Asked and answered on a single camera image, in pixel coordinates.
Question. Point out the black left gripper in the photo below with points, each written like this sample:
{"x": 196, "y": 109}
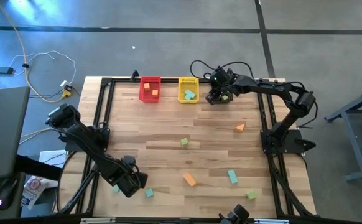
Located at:
{"x": 125, "y": 175}

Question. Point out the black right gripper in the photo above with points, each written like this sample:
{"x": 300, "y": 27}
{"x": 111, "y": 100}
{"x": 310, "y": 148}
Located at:
{"x": 220, "y": 81}

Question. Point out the teal cube block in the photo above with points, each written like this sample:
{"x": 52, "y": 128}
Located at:
{"x": 149, "y": 193}

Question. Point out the orange triangular block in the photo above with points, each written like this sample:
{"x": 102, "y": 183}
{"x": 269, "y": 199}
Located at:
{"x": 239, "y": 127}

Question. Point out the green cube block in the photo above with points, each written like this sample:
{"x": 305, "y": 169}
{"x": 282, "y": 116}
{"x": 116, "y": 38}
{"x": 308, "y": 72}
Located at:
{"x": 251, "y": 195}
{"x": 184, "y": 142}

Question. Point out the orange cube block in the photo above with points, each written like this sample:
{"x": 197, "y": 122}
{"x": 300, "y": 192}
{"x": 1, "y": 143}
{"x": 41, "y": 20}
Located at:
{"x": 155, "y": 92}
{"x": 146, "y": 86}

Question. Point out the long teal block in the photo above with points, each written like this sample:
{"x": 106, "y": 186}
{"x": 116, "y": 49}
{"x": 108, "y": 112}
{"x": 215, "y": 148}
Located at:
{"x": 232, "y": 176}

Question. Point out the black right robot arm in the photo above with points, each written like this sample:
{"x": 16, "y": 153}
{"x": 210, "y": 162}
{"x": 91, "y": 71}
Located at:
{"x": 262, "y": 87}

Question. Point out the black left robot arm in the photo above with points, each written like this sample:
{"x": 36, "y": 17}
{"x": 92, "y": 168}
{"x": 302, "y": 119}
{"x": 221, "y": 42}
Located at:
{"x": 84, "y": 140}

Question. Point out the yellow plastic basket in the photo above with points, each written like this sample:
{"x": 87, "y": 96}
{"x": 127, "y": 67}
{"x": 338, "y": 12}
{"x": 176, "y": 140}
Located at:
{"x": 187, "y": 82}

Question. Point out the long orange block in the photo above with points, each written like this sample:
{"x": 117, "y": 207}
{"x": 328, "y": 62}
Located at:
{"x": 189, "y": 179}

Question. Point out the red plastic basket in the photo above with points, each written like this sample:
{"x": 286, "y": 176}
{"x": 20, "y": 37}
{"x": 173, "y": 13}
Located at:
{"x": 150, "y": 99}

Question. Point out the white box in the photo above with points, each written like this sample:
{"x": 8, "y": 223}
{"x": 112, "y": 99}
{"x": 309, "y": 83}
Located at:
{"x": 53, "y": 157}

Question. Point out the printed paper bag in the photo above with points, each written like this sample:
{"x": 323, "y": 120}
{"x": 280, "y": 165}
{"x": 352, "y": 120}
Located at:
{"x": 33, "y": 190}

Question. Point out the black handheld device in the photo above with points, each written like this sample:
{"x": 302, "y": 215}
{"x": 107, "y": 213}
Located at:
{"x": 237, "y": 214}

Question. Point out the yellow plug connector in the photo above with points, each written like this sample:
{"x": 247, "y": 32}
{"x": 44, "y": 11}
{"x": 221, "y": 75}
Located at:
{"x": 66, "y": 92}

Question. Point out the white power adapter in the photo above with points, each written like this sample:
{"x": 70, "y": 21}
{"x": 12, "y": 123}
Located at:
{"x": 63, "y": 83}

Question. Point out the black computer mouse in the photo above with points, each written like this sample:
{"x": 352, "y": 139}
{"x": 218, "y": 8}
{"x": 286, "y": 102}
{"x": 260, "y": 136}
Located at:
{"x": 3, "y": 197}

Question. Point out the grey metal stand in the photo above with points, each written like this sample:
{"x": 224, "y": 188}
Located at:
{"x": 358, "y": 146}

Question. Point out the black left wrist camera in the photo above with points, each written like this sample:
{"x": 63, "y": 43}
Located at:
{"x": 130, "y": 160}

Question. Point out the silver metal bracket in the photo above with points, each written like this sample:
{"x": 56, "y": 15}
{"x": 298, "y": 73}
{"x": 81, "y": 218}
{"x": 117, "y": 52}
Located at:
{"x": 97, "y": 220}
{"x": 271, "y": 221}

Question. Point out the black aluminium table frame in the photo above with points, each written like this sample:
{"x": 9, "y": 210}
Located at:
{"x": 110, "y": 102}

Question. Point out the black frame clamp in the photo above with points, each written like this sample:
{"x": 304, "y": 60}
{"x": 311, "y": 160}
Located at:
{"x": 134, "y": 75}

